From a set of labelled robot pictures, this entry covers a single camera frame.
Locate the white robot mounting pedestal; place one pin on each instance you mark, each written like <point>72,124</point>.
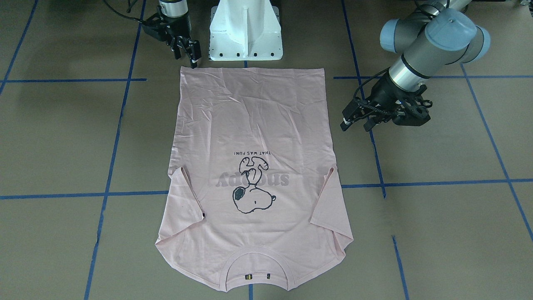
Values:
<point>245,30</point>

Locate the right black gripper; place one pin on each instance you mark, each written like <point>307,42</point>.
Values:
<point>175,25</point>

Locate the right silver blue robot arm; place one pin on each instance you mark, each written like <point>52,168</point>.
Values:
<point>174,8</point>

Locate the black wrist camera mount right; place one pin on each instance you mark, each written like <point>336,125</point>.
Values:
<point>155,26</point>

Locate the pink Snoopy t-shirt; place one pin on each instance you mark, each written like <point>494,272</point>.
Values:
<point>255,195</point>

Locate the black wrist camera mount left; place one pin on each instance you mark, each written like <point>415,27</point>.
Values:
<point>412,112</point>

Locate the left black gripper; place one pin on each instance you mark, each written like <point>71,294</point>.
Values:
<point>386,93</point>

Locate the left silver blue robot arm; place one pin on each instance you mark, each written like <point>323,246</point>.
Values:
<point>435,35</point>

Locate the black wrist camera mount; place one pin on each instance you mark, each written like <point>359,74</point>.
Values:
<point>412,112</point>
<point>155,26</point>

